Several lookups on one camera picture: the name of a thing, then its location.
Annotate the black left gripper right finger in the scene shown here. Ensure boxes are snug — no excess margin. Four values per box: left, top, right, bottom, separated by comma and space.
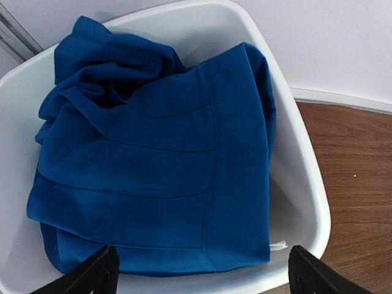
288, 245, 371, 294

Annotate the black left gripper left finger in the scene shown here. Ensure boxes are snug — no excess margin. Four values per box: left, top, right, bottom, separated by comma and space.
33, 245, 119, 294

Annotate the blue pleated skirt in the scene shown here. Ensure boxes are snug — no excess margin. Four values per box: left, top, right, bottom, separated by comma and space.
27, 17, 276, 276

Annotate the white plastic laundry bin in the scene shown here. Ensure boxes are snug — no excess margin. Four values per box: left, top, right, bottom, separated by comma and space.
1, 1, 331, 293

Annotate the aluminium frame post left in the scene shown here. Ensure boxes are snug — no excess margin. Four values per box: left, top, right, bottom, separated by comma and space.
1, 4, 43, 62

